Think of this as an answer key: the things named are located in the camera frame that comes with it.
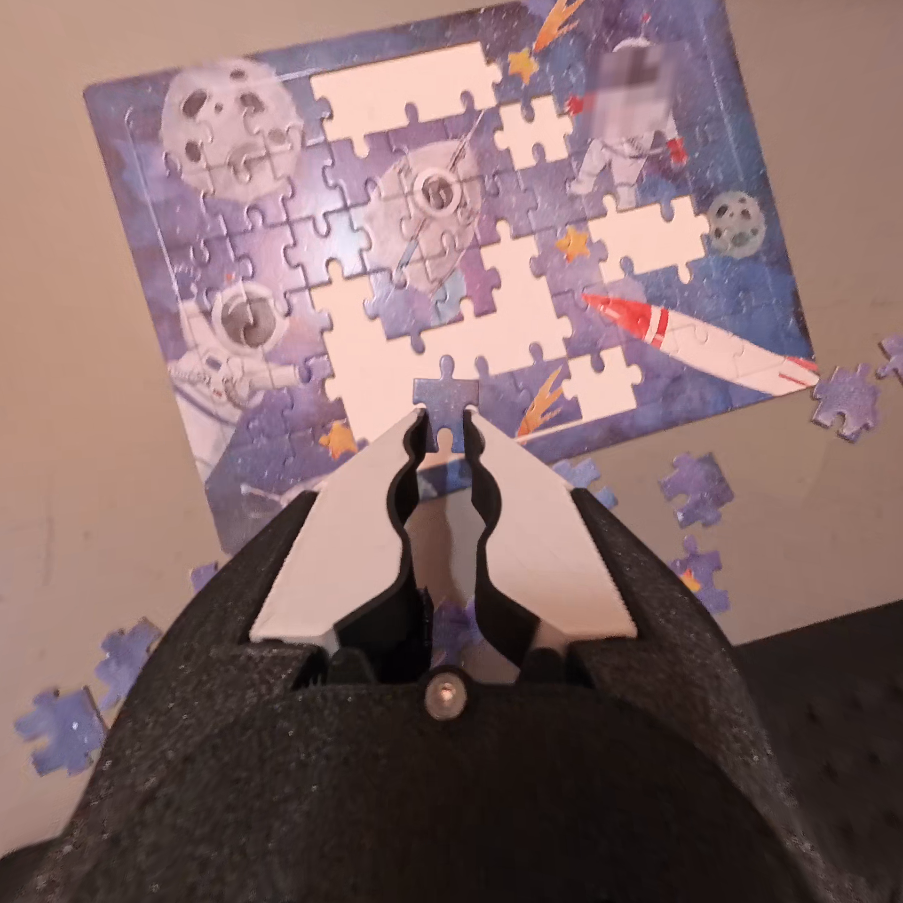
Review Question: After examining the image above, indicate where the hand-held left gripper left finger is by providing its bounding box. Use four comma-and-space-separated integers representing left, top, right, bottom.
248, 410, 433, 680

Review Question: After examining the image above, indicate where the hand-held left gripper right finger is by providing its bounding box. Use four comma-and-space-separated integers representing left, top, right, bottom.
462, 410, 639, 680

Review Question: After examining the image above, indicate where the space jigsaw puzzle board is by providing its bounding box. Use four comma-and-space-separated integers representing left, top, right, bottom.
83, 0, 821, 554

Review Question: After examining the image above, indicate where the beige desk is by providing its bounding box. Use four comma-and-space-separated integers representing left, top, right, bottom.
0, 0, 903, 862

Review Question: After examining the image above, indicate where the blue jigsaw piece orange mark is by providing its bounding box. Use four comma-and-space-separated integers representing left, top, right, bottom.
669, 535, 731, 615

